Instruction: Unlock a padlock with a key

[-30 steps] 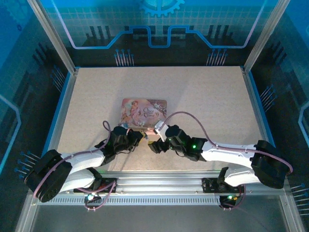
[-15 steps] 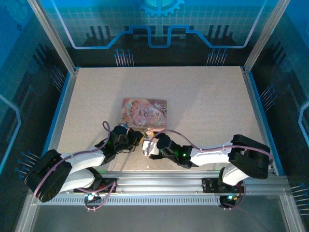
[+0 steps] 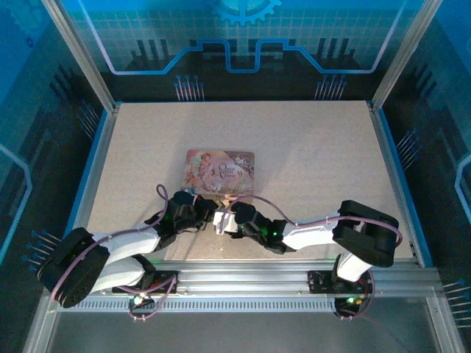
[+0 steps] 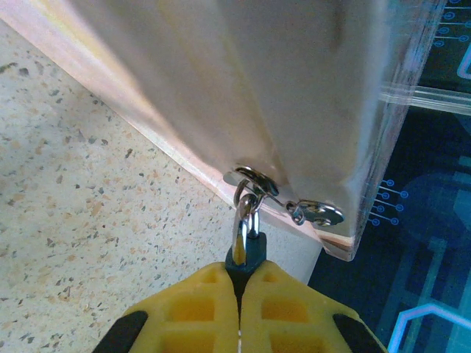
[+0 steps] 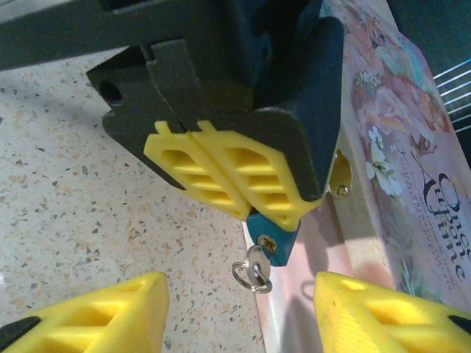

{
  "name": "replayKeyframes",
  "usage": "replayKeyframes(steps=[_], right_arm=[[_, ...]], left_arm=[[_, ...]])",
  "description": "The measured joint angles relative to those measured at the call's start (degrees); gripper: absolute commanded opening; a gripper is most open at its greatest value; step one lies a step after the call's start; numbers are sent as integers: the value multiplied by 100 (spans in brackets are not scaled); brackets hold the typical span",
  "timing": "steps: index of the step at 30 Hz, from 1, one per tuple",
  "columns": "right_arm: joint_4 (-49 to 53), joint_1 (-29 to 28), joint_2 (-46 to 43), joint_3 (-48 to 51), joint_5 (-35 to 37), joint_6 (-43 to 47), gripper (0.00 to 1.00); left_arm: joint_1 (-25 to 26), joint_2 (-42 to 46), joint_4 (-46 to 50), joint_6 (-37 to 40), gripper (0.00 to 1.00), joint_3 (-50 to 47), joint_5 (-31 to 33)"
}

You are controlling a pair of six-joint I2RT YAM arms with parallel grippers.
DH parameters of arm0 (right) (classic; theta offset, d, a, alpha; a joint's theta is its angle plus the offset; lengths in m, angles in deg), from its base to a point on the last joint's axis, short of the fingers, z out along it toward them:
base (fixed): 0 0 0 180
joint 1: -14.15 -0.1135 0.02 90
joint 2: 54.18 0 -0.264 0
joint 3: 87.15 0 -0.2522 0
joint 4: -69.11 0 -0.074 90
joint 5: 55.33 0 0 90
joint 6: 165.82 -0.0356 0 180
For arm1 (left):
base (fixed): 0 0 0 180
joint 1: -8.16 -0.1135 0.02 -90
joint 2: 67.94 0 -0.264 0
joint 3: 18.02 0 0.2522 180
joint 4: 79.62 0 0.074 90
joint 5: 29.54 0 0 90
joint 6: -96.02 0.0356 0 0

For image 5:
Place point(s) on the brass box latch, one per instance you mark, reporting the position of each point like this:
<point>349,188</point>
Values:
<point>342,173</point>

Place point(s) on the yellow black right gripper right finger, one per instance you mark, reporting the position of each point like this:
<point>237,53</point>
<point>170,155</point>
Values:
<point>386,316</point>

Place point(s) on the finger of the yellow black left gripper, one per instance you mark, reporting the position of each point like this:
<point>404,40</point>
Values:
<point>147,117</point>
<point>279,147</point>

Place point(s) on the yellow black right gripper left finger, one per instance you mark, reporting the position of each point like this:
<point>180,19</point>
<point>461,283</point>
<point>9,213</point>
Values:
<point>92,316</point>

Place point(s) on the pink illustrated storybook box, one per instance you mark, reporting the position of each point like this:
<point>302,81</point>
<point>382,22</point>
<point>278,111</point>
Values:
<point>404,165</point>

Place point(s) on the blue padlock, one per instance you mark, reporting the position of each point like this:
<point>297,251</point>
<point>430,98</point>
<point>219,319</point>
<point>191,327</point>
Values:
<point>279,240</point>

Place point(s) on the silver key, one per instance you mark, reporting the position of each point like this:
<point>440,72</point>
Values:
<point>257,261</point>

